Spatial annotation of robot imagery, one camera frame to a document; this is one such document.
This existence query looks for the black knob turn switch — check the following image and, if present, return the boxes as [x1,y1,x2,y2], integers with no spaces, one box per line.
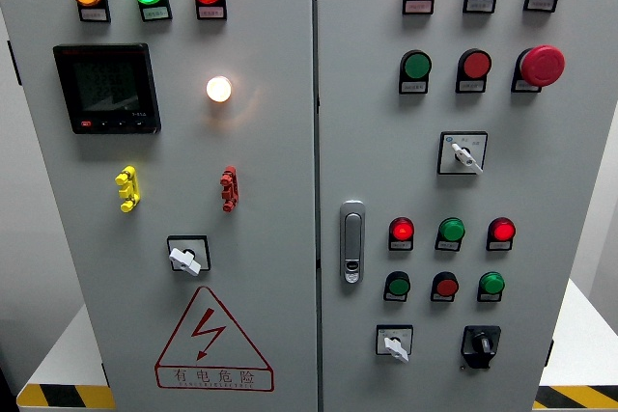
[460,324,502,371]

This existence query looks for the pale grey cabinet door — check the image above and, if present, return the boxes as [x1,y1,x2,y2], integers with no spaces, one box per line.
[0,0,320,412]
[314,0,618,412]

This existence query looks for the silver door lock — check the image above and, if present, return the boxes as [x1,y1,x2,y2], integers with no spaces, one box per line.
[339,200,366,286]

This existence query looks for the small red round lamp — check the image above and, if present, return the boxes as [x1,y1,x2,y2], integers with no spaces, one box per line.
[389,216,415,241]
[488,216,517,242]

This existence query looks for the white round lamp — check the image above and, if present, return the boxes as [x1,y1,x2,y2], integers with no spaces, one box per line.
[206,75,234,104]

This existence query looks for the small green push button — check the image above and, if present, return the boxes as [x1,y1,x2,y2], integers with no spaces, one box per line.
[384,270,411,296]

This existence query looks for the small green round lamp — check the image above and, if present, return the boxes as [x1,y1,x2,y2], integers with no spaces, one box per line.
[478,271,506,295]
[437,217,466,242]

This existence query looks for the flat green push button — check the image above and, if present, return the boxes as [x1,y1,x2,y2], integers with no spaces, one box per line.
[400,49,433,80]

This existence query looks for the small red push button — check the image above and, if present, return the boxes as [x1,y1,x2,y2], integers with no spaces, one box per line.
[431,271,460,297]

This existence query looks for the red warning triangle sign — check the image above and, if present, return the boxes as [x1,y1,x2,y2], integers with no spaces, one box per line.
[154,285,275,393]

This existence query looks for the flat red push button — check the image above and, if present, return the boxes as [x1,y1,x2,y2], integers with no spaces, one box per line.
[457,48,492,80]

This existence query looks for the black display meter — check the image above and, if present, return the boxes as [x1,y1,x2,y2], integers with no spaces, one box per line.
[52,42,162,135]

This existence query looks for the large red stop button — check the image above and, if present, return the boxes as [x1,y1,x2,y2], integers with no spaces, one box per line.
[515,44,566,88]

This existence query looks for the black yellow striped tape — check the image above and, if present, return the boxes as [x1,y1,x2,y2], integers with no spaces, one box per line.
[16,384,117,411]
[532,385,618,411]

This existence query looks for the small red handle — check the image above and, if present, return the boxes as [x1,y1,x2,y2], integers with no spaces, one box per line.
[219,165,240,213]

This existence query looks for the turn switch broad white handle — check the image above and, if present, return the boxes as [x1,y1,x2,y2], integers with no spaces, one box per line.
[166,234,212,278]

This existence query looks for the turn switch long white handle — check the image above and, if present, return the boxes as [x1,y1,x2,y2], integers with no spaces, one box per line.
[436,130,489,177]

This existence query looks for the small yellow handle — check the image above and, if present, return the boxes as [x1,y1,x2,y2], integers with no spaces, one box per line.
[114,165,142,213]

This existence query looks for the small turn switch white handle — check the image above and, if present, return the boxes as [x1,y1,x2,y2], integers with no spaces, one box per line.
[376,324,414,364]

